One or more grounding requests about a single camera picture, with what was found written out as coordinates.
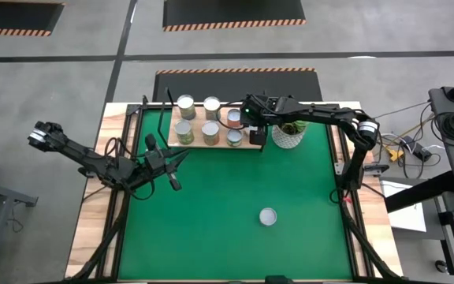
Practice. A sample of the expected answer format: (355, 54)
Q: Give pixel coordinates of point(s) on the grey equipment cart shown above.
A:
(453, 165)

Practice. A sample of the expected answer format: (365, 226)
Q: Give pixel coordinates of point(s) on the tall cherries can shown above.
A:
(211, 104)

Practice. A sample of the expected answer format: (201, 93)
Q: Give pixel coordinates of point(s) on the black diagonal beam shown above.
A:
(420, 193)

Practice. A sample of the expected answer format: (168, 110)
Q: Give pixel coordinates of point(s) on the short yellow green can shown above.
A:
(234, 136)

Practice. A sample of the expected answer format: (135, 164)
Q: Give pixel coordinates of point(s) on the black striped floor mat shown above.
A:
(231, 84)
(231, 12)
(14, 16)

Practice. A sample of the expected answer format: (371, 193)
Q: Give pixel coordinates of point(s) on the potted plant patterned white pot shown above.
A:
(288, 140)

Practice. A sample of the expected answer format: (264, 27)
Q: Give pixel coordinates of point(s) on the yellow power plug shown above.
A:
(395, 154)

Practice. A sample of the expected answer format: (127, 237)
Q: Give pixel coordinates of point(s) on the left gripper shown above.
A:
(156, 165)

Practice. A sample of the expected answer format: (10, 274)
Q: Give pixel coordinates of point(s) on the black table frame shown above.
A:
(134, 122)

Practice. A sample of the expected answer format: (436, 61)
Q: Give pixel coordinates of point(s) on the black power adapter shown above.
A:
(418, 150)

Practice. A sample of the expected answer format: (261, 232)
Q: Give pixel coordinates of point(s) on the wooden shelf board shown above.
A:
(198, 123)

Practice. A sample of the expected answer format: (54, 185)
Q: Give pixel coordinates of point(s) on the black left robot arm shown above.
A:
(81, 155)

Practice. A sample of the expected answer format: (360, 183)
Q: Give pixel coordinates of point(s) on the tall green pears can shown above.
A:
(183, 128)

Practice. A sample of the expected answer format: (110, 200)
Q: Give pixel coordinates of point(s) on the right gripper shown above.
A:
(260, 112)

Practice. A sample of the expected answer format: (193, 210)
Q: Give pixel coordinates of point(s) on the tall yellow pineapple can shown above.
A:
(210, 128)

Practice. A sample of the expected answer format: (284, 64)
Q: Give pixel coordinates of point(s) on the white paper sheet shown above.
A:
(408, 217)

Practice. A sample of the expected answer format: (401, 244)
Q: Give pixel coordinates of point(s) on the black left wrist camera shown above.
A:
(151, 143)

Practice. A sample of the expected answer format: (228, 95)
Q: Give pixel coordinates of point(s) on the short salmon can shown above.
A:
(233, 116)

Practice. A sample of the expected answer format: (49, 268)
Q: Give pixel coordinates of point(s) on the green can with yellow fruit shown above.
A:
(268, 216)

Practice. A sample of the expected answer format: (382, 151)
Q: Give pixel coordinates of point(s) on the black metal shelf bracket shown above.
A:
(263, 148)
(158, 126)

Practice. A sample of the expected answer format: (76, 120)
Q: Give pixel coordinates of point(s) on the tall green blue can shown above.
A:
(186, 103)

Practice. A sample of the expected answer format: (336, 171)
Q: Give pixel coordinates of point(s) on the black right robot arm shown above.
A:
(321, 114)

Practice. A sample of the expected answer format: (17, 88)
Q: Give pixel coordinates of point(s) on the black computer mouse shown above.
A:
(441, 266)

